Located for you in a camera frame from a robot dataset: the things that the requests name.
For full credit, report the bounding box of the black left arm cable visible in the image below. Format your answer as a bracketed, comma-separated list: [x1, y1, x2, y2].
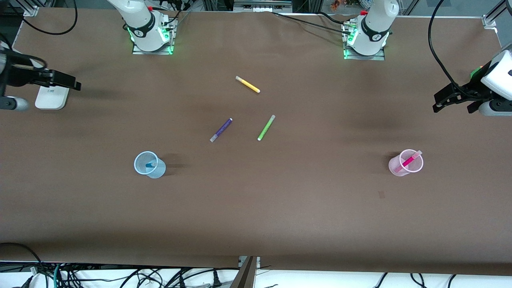
[428, 0, 460, 90]

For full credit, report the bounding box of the black looping cable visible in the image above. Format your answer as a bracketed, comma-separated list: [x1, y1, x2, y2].
[0, 242, 42, 288]

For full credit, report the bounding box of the black cable on table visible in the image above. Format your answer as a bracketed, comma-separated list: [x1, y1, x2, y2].
[272, 11, 352, 36]

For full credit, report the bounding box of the purple marker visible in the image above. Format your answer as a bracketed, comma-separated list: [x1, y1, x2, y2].
[210, 118, 233, 143]

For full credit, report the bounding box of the blue plastic cup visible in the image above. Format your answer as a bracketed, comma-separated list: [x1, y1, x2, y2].
[134, 151, 166, 179]

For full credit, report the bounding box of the green marker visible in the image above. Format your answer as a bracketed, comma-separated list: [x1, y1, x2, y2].
[257, 115, 276, 141]

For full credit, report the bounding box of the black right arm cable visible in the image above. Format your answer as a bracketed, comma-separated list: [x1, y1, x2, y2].
[0, 0, 78, 70]

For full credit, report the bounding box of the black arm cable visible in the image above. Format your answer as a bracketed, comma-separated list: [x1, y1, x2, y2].
[428, 0, 460, 90]
[0, 0, 78, 70]

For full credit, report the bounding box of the grey metal box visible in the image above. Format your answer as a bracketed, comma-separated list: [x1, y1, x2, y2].
[234, 0, 293, 12]

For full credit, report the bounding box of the pink marker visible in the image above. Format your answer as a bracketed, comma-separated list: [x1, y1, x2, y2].
[394, 150, 423, 173]

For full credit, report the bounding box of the pink plastic cup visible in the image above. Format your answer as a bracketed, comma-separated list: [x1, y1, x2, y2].
[388, 149, 424, 176]

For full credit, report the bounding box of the yellow marker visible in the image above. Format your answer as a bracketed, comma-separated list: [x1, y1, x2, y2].
[235, 76, 261, 94]

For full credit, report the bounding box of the brown table beam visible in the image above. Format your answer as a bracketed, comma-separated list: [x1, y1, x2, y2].
[230, 256, 257, 288]

